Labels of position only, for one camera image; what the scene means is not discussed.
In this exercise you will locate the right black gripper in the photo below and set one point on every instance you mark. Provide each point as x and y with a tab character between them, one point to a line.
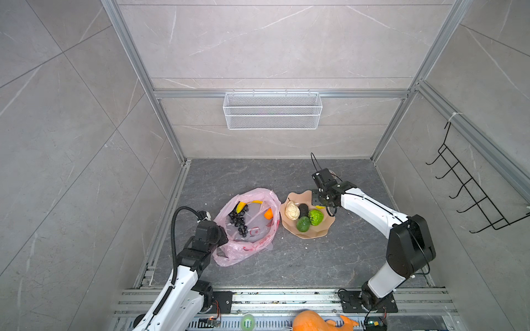
315	199

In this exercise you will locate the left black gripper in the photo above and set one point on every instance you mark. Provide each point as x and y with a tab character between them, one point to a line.
220	232

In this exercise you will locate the beige flower-shaped plate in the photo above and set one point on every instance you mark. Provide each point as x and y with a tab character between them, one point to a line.
313	232

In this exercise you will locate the green bumpy fruit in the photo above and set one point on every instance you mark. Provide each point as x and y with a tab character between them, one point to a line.
316	217

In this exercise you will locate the dark purple grape bunch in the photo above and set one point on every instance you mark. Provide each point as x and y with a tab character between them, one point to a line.
238	221

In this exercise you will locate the smooth green mango fruit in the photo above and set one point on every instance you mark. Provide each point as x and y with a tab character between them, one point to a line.
303	224

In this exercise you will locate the beige bumpy fruit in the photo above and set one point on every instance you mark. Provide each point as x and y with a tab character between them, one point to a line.
292	211

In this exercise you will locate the yellow green banana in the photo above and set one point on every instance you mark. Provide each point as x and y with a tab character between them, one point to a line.
243	207

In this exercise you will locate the pink plastic bag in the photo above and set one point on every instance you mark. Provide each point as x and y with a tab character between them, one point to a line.
261	232

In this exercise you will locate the orange tangerine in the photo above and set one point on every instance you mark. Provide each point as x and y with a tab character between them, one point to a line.
269	214

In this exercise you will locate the dark avocado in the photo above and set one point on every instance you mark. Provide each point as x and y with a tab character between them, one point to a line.
304	210

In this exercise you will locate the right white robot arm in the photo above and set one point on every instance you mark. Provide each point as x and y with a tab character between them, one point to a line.
409	249

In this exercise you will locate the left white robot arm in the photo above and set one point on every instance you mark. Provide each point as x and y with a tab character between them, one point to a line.
184	294

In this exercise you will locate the green tape roll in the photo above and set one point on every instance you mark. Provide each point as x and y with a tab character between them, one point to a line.
248	323

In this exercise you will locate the orange plush toy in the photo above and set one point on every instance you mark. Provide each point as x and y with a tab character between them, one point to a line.
309	320

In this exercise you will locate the white wire mesh basket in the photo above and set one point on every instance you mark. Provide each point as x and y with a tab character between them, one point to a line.
272	111

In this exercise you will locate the black wire hook rack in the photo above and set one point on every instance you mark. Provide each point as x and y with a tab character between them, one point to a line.
468	184

